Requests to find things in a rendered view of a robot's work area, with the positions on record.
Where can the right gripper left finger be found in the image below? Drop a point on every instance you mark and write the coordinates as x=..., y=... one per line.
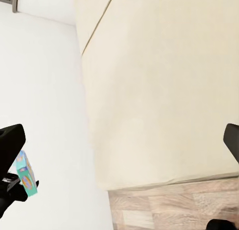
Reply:
x=12, y=140

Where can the bed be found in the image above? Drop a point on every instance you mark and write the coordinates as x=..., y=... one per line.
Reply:
x=161, y=80

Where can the board game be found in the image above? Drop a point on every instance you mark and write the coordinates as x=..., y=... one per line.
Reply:
x=25, y=173

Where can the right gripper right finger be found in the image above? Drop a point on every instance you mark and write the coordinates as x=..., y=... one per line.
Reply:
x=231, y=139

